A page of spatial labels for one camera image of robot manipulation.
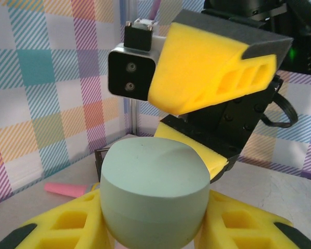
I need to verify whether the mint green earbud charging case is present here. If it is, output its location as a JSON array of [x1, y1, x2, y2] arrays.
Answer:
[[100, 136, 212, 249]]

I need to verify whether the black grey chessboard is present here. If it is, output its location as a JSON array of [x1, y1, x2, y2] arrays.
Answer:
[[94, 147, 112, 182]]

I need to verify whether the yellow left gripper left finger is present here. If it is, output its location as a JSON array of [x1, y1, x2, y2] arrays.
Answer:
[[0, 188, 116, 249]]

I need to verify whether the aluminium frame post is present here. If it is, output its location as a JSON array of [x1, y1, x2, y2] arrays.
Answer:
[[123, 97, 138, 135]]

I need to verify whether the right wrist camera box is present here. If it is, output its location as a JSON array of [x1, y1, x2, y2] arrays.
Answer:
[[107, 19, 167, 102]]

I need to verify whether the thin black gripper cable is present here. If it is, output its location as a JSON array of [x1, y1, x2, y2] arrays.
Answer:
[[260, 93, 299, 128]]

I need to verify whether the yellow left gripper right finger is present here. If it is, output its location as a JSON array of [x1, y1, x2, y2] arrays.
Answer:
[[193, 188, 311, 249]]

